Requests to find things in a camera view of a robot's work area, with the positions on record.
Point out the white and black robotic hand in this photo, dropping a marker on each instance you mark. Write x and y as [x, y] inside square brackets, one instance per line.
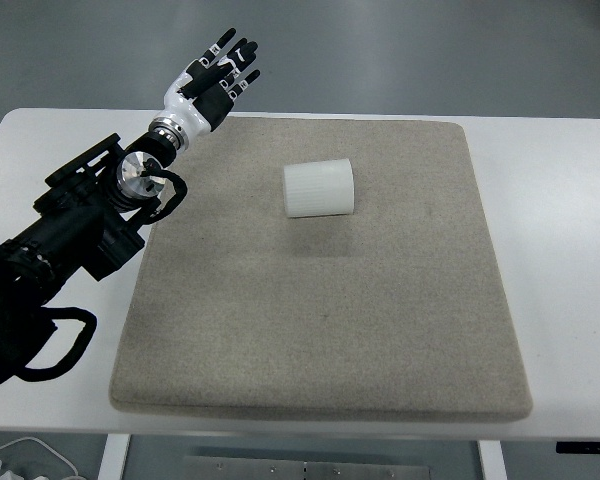
[204, 93]

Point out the white ribbed cup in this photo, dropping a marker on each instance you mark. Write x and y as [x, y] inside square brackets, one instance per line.
[321, 188]

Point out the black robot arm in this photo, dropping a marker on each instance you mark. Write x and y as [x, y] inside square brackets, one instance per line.
[89, 219]

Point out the beige felt mat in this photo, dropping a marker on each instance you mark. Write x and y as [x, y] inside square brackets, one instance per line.
[395, 312]

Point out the grey metal plate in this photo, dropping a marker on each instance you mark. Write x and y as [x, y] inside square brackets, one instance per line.
[207, 467]

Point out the black table control panel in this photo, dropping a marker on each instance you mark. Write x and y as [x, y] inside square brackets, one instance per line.
[578, 448]

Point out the white table leg frame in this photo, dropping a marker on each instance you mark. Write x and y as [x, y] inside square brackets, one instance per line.
[114, 457]

